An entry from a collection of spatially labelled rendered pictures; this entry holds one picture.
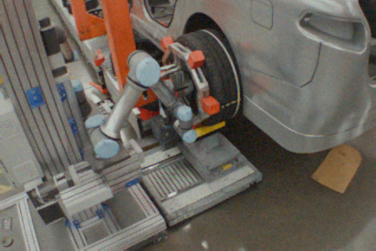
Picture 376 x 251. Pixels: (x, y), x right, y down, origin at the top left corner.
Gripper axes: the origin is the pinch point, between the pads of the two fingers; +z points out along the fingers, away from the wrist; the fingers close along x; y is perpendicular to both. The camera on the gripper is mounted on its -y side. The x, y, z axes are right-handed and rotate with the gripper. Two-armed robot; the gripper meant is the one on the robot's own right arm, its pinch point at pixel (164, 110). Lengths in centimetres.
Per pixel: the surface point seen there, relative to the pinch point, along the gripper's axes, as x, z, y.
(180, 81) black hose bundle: -12.0, -2.7, 17.5
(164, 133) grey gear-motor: -11, 39, -50
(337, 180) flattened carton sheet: -114, -62, -82
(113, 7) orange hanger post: 4, 60, 55
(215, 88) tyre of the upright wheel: -29.1, -13.5, 11.9
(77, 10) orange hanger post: 4, 253, 12
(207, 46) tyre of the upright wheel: -35.3, 3.0, 32.0
